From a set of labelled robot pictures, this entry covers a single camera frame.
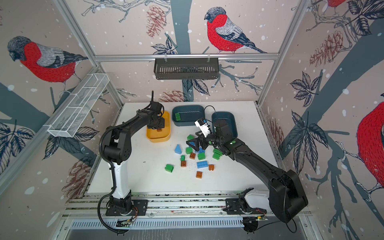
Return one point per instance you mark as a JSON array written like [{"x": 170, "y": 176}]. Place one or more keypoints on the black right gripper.
[{"x": 201, "y": 138}]

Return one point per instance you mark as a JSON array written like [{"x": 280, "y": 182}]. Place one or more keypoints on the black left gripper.
[{"x": 161, "y": 125}]

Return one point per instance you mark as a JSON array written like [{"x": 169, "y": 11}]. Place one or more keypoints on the green lego top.
[{"x": 190, "y": 137}]

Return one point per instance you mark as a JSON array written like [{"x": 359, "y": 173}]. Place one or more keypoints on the long green lego brick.
[{"x": 178, "y": 117}]

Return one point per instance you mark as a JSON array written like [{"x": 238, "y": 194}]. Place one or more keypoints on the light blue sloped lego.
[{"x": 178, "y": 150}]

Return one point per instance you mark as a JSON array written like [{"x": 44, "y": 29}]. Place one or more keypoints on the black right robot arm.
[{"x": 286, "y": 193}]

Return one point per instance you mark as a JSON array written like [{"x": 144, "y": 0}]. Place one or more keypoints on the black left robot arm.
[{"x": 115, "y": 148}]

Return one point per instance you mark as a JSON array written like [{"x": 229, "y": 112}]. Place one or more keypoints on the blue lego middle plate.
[{"x": 200, "y": 150}]

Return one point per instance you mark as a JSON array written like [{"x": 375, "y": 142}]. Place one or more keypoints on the blue lego plate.
[
  {"x": 202, "y": 164},
  {"x": 200, "y": 150}
]

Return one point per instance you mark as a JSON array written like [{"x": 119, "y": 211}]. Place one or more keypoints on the yellow plastic bin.
[{"x": 162, "y": 135}]

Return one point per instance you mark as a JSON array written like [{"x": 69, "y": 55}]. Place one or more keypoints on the blue lego lower plate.
[{"x": 202, "y": 164}]

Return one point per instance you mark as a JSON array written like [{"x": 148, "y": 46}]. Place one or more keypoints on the middle dark teal bin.
[{"x": 189, "y": 114}]

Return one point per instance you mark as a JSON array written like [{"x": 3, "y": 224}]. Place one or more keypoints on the dark teal bin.
[
  {"x": 229, "y": 118},
  {"x": 189, "y": 114}
]

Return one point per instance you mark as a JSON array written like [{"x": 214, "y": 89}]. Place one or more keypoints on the brown lego bottom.
[{"x": 199, "y": 175}]

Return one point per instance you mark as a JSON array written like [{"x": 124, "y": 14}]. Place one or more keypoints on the right dark teal bin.
[{"x": 229, "y": 118}]

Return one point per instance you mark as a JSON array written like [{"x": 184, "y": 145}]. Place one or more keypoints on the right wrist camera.
[{"x": 203, "y": 126}]

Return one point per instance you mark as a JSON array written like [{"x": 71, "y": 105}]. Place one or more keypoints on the black hanging wire basket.
[{"x": 187, "y": 69}]

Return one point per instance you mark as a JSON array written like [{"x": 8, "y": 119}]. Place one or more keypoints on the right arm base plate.
[{"x": 240, "y": 207}]

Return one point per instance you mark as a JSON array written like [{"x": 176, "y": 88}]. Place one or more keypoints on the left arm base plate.
[{"x": 138, "y": 207}]

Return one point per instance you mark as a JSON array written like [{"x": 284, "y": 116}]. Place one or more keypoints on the white mesh wall shelf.
[{"x": 81, "y": 102}]

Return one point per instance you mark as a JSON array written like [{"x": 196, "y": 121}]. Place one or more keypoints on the aluminium mounting rail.
[{"x": 159, "y": 205}]

